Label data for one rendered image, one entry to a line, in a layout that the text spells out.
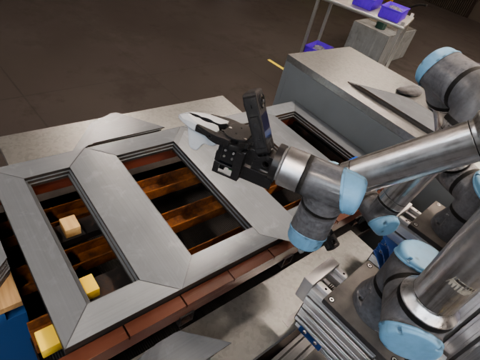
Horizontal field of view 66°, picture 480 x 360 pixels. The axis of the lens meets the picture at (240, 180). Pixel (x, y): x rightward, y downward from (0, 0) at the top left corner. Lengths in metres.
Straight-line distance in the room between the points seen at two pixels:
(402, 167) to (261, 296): 0.82
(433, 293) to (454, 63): 0.57
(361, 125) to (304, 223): 1.38
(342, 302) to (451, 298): 0.35
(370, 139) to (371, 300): 1.17
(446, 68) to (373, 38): 4.95
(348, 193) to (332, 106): 1.51
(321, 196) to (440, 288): 0.26
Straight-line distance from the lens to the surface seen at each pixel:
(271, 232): 1.38
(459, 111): 1.03
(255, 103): 0.64
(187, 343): 1.23
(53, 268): 1.23
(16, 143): 1.83
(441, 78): 1.08
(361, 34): 6.09
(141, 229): 1.30
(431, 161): 0.75
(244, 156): 0.66
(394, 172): 0.76
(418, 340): 0.82
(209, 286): 1.21
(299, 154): 0.66
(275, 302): 1.41
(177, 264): 1.22
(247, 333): 1.33
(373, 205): 1.12
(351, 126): 2.08
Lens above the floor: 1.83
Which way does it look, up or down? 40 degrees down
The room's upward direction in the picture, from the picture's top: 16 degrees clockwise
